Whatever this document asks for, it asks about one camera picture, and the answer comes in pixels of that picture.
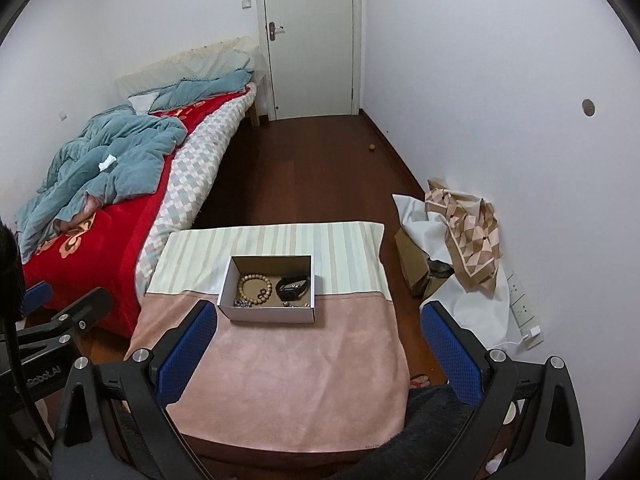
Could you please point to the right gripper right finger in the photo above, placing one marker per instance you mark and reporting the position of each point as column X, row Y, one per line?
column 548, row 441

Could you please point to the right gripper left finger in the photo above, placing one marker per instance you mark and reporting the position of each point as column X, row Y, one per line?
column 113, row 421

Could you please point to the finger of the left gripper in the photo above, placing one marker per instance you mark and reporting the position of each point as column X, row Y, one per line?
column 36, row 296
column 62, row 332

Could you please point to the red bed sheet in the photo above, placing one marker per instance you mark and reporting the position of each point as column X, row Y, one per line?
column 101, row 252

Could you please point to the white power strip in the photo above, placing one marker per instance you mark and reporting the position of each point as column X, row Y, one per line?
column 524, row 313

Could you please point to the dark fluffy chair cushion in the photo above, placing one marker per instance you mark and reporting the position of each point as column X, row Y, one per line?
column 434, row 417

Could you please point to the blue quilt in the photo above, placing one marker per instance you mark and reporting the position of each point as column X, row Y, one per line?
column 119, row 155

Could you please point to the pink striped table cloth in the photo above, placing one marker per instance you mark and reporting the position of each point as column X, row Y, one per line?
column 337, row 385

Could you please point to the checkered mattress cover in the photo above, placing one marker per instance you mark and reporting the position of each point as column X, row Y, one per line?
column 211, row 124

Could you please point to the brown cardboard box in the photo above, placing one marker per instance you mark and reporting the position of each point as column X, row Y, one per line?
column 422, row 275

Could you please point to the brown patterned scarf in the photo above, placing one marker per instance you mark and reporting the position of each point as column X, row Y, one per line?
column 472, row 236

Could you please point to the white cardboard box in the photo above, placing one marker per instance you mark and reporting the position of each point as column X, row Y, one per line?
column 248, row 291

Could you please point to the small silver earrings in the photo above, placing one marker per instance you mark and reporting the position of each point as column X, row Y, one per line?
column 294, row 304

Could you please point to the black wristband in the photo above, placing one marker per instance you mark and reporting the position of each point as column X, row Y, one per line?
column 292, row 288

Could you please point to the pale pillow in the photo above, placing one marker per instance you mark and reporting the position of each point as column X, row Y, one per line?
column 208, row 62

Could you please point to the white door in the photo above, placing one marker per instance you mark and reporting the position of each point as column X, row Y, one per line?
column 314, row 67

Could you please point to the wooden bed frame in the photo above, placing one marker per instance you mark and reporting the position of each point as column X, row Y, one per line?
column 252, row 113

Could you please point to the door handle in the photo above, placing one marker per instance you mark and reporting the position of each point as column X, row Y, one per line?
column 274, row 31

